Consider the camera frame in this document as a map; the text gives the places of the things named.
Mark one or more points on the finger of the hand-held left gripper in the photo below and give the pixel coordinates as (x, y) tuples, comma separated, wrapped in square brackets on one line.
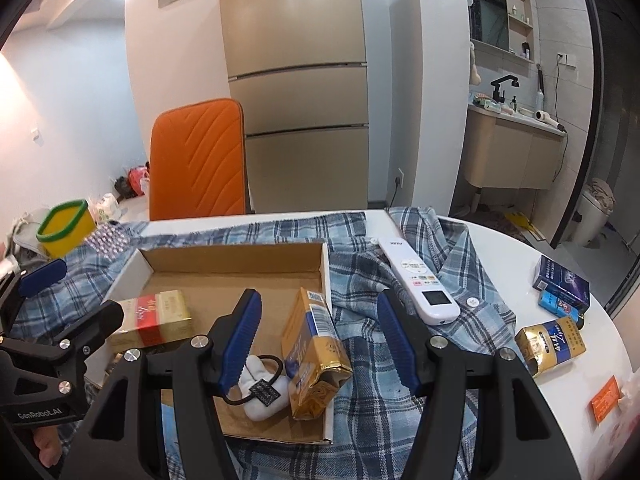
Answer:
[(42, 277), (85, 332)]

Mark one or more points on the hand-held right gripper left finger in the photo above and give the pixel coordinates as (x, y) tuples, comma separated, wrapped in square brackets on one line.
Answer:
[(240, 345)]

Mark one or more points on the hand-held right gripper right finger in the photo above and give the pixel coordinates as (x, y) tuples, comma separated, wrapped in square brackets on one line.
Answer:
[(397, 345)]

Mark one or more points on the red gold cigarette pack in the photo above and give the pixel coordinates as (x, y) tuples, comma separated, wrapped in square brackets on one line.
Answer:
[(150, 316)]

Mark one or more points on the white earbuds case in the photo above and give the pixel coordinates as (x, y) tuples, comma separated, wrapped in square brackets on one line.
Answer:
[(260, 410)]

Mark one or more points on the shallow cardboard box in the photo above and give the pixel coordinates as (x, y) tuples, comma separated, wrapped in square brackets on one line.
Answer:
[(225, 275)]

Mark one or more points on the gold blue cigarette pack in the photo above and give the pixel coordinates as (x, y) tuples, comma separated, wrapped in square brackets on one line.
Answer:
[(550, 347), (312, 355)]

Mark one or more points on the person's left hand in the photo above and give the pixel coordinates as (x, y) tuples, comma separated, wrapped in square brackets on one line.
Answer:
[(47, 442)]

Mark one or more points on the white grey bag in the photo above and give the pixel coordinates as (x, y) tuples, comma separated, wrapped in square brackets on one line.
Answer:
[(25, 232)]

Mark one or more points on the yellow bin with green rim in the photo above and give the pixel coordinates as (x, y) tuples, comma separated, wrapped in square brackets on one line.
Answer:
[(70, 236)]

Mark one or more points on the white remote control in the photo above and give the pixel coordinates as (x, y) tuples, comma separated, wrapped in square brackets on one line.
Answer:
[(425, 285)]

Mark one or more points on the silver rhinestone pouch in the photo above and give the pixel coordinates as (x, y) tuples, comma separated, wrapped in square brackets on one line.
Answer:
[(107, 241)]

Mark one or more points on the blue plaid shirt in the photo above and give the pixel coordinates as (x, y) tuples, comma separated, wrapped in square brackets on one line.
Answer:
[(360, 280)]

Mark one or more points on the blue printed lighter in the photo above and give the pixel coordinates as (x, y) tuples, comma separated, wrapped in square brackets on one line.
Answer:
[(555, 304)]

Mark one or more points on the dark blue cigarette box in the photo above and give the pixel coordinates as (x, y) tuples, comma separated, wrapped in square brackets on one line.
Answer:
[(562, 277)]

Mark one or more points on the orange chair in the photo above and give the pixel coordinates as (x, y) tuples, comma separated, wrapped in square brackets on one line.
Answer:
[(200, 160)]

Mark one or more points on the orange card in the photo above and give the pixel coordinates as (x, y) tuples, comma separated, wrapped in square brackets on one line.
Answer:
[(606, 400)]

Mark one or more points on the beige vanity cabinet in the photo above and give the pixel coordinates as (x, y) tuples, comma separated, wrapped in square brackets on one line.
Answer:
[(510, 150)]

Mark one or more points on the beige refrigerator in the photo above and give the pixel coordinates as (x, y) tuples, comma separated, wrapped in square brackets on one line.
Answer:
[(300, 110)]

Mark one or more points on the white hair dryer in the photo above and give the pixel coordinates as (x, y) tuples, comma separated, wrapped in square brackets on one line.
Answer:
[(545, 116)]

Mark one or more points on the black faucet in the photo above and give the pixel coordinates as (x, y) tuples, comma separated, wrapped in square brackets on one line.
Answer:
[(500, 89)]

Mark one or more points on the beige hanging brush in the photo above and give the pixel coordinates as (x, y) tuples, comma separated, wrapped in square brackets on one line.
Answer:
[(474, 67)]

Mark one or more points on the black hair straightener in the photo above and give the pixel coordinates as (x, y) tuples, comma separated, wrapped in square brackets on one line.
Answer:
[(540, 85)]

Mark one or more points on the bathroom mirror cabinet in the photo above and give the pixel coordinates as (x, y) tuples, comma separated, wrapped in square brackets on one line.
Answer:
[(492, 15)]

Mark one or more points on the low wall socket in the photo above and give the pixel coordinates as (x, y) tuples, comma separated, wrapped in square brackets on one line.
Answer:
[(399, 178)]

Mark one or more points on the dark door frame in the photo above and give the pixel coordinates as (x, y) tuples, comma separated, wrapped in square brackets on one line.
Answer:
[(595, 110)]

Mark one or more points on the white wall socket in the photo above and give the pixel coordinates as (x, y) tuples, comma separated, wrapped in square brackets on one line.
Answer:
[(565, 60)]

